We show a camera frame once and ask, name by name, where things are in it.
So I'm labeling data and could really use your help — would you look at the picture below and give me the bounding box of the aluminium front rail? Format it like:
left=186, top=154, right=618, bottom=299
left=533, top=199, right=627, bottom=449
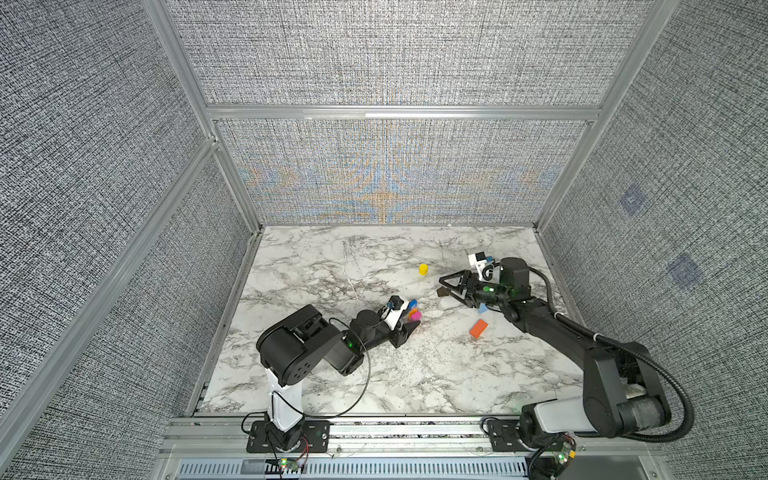
left=158, top=415, right=658, bottom=460

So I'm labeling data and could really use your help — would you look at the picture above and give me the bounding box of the red-orange wood block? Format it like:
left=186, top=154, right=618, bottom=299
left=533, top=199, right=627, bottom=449
left=469, top=319, right=488, bottom=339

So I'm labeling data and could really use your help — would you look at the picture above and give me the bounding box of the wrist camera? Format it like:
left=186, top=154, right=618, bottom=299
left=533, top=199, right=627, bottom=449
left=468, top=252, right=500, bottom=282
left=384, top=295, right=408, bottom=331

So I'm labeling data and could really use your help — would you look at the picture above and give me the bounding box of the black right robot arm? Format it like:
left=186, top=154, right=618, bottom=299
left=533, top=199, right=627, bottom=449
left=439, top=257, right=672, bottom=448

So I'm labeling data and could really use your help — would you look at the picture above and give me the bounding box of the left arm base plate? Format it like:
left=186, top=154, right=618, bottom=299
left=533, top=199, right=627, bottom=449
left=246, top=420, right=331, bottom=454

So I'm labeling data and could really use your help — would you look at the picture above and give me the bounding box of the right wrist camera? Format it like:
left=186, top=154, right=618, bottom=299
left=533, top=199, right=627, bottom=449
left=468, top=252, right=500, bottom=282

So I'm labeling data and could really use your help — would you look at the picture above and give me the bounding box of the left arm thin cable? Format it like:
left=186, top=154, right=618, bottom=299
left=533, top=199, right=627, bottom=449
left=239, top=317, right=373, bottom=448

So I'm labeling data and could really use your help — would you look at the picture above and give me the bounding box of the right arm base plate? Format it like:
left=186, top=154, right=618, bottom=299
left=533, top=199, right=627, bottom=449
left=481, top=417, right=526, bottom=453

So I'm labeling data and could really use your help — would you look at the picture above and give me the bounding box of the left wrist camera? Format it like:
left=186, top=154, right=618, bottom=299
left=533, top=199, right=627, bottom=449
left=384, top=295, right=408, bottom=331

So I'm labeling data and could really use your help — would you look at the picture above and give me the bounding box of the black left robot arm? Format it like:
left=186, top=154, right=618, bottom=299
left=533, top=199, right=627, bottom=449
left=248, top=295, right=421, bottom=452

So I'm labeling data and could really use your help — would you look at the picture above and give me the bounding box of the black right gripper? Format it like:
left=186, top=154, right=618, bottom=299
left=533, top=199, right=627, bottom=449
left=440, top=270, right=511, bottom=309

